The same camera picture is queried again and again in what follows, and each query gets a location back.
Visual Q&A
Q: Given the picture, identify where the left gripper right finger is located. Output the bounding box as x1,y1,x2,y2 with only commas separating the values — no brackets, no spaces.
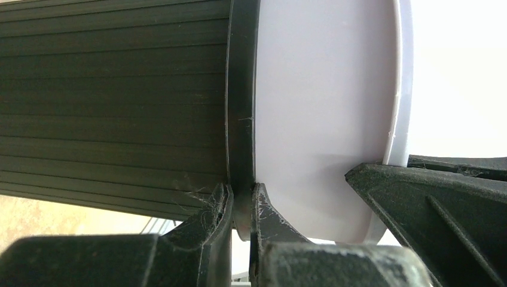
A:
249,184,432,286

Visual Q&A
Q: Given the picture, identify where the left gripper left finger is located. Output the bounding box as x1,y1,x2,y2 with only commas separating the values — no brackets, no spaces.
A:
1,185,234,286

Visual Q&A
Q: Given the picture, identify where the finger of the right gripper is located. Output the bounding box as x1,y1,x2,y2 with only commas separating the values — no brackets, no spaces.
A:
345,155,506,286

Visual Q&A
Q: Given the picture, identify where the black ribbed bin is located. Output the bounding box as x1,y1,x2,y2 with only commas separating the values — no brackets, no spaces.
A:
1,1,260,239

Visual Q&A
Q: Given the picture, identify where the grey plastic bucket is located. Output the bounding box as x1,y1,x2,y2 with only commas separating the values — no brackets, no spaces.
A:
255,0,414,244

